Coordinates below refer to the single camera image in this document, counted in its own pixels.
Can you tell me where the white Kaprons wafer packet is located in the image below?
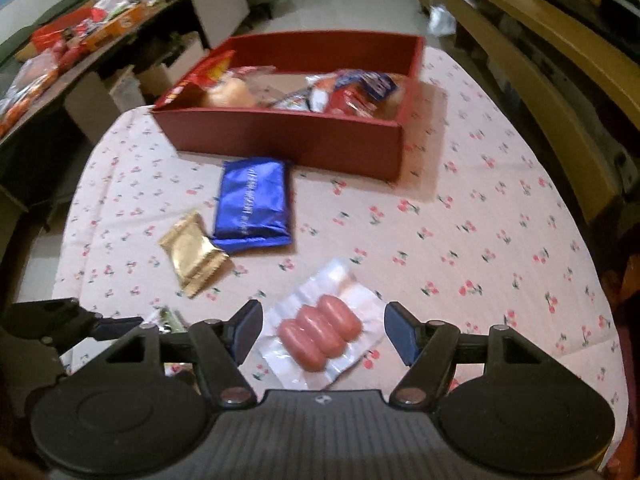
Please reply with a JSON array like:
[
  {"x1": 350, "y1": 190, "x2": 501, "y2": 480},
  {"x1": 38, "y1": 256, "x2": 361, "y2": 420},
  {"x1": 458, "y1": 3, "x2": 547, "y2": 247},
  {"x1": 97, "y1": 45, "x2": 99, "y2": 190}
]
[{"x1": 144, "y1": 306, "x2": 188, "y2": 334}]

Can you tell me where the gold foil snack packet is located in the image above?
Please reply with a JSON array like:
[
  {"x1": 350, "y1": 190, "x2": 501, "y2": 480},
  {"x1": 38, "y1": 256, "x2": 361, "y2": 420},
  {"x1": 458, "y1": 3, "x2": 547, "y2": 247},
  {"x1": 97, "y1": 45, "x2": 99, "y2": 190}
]
[{"x1": 160, "y1": 210, "x2": 229, "y2": 298}]

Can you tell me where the pink sausages vacuum pack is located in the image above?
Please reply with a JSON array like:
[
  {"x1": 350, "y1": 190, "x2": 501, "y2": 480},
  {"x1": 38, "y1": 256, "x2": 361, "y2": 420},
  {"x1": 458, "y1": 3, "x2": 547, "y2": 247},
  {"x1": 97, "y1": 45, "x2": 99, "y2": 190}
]
[{"x1": 257, "y1": 260, "x2": 384, "y2": 390}]

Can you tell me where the blue wafer biscuit packet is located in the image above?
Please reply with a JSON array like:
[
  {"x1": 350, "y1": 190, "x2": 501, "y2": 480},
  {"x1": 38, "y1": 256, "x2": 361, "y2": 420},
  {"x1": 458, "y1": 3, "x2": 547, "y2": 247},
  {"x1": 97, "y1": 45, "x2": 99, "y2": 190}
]
[{"x1": 212, "y1": 157, "x2": 292, "y2": 255}]

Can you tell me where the steamed cake clear packet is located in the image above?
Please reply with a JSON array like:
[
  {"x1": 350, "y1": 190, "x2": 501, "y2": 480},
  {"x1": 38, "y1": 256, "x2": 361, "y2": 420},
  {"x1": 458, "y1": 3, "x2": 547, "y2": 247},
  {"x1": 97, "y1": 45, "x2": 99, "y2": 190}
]
[{"x1": 200, "y1": 65, "x2": 280, "y2": 108}]

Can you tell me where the red blue snack packet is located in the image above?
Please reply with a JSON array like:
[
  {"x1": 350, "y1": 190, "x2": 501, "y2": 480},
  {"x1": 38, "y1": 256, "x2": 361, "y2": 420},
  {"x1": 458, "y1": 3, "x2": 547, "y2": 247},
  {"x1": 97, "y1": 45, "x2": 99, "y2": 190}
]
[{"x1": 309, "y1": 70, "x2": 406, "y2": 120}]

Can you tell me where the red gummy candy bag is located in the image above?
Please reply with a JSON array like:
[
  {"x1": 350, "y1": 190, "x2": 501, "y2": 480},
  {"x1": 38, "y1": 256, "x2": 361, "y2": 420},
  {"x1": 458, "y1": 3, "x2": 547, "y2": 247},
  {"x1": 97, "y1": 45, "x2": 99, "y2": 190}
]
[{"x1": 158, "y1": 50, "x2": 235, "y2": 105}]

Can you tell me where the white noodle snack bag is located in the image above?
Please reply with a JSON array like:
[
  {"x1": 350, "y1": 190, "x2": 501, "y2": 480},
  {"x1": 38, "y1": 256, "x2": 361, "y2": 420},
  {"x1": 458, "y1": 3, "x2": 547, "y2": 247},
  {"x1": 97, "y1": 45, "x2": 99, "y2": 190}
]
[{"x1": 270, "y1": 74, "x2": 335, "y2": 113}]

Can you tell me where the cherry print tablecloth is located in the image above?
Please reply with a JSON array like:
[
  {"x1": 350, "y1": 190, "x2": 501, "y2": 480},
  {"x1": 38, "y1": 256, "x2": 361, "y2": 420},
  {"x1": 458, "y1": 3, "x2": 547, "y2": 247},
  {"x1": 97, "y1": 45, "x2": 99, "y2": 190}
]
[{"x1": 53, "y1": 48, "x2": 629, "y2": 428}]

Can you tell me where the bag of orange fruit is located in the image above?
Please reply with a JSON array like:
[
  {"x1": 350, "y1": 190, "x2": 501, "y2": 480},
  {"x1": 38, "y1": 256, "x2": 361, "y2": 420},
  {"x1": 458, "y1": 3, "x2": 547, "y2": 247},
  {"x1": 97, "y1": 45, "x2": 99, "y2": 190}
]
[{"x1": 1, "y1": 49, "x2": 58, "y2": 136}]

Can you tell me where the open cardboard carton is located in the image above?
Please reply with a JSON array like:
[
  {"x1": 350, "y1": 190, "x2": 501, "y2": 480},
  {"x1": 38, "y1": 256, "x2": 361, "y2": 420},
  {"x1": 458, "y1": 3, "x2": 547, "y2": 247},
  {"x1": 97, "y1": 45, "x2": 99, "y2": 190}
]
[{"x1": 136, "y1": 32, "x2": 207, "y2": 101}]

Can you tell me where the dark side table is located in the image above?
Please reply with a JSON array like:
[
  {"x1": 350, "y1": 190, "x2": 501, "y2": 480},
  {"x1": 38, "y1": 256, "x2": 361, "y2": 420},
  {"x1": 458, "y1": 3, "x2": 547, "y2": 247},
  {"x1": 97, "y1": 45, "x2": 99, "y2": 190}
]
[{"x1": 1, "y1": 0, "x2": 238, "y2": 246}]

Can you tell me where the red cardboard box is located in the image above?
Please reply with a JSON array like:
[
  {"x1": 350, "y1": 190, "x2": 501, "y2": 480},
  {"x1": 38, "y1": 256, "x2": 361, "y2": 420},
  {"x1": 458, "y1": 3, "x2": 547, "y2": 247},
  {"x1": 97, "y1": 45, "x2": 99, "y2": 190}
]
[{"x1": 152, "y1": 30, "x2": 424, "y2": 180}]

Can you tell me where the orange cardboard box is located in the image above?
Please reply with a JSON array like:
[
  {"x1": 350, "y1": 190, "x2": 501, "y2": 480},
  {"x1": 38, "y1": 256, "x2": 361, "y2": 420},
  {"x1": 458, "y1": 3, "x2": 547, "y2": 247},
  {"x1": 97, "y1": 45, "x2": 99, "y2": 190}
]
[{"x1": 84, "y1": 6, "x2": 146, "y2": 52}]

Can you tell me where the silver plastic bag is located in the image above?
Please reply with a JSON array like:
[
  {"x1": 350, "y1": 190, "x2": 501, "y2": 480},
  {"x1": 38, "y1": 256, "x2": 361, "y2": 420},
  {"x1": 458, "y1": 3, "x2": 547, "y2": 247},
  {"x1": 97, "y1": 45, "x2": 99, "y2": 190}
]
[{"x1": 427, "y1": 4, "x2": 457, "y2": 38}]

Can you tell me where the long wooden tv bench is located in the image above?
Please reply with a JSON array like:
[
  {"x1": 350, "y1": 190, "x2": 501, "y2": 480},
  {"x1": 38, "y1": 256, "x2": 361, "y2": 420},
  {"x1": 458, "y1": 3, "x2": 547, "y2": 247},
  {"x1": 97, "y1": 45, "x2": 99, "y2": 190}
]
[{"x1": 418, "y1": 0, "x2": 639, "y2": 226}]

